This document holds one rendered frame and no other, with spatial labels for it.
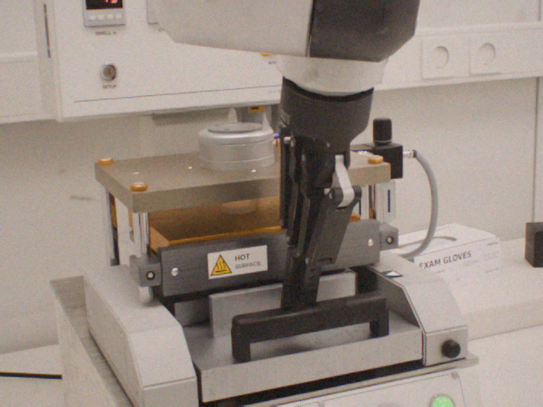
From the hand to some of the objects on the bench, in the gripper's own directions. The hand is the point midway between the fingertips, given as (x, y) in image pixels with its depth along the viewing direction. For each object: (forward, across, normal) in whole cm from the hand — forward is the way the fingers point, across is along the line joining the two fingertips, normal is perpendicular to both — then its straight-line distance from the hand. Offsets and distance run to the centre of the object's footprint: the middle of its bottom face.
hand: (300, 280), depth 86 cm
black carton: (+40, -43, +71) cm, 92 cm away
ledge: (+44, -42, +68) cm, 91 cm away
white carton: (+40, -44, +46) cm, 75 cm away
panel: (+21, +21, 0) cm, 29 cm away
